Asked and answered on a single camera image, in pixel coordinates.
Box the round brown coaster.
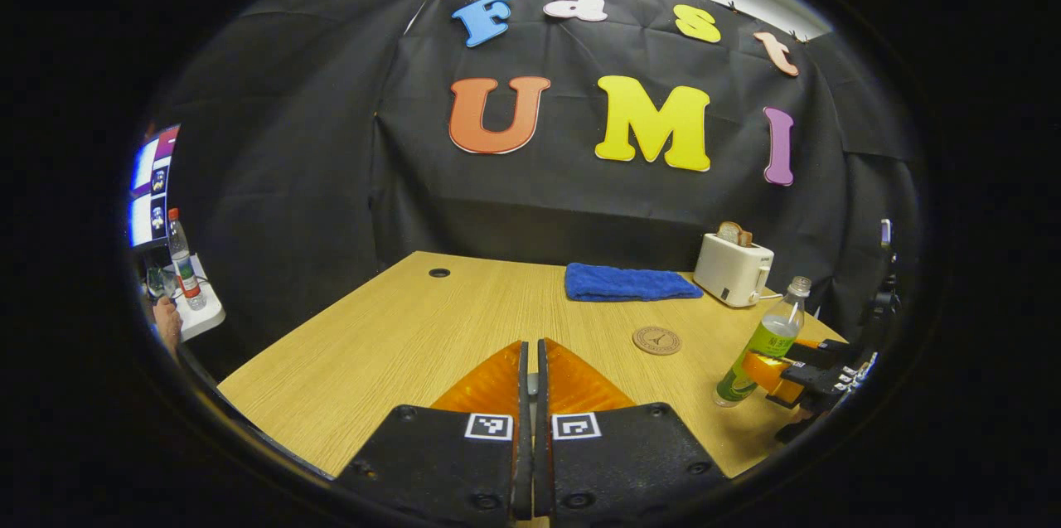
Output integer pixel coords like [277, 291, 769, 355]
[632, 326, 682, 356]

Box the white toaster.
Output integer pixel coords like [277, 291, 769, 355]
[694, 232, 775, 308]

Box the blue towel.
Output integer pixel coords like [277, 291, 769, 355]
[564, 263, 704, 303]

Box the black backdrop cloth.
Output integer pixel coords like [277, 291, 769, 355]
[157, 0, 921, 380]

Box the white side table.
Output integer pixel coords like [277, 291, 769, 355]
[170, 254, 226, 342]

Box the clear bottle with red cap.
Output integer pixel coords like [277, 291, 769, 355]
[167, 208, 208, 312]

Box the green label water bottle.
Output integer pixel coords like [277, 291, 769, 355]
[715, 276, 812, 409]

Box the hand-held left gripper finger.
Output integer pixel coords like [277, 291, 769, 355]
[535, 337, 730, 527]
[336, 340, 531, 525]

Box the computer monitor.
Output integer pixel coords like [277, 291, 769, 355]
[128, 124, 181, 249]

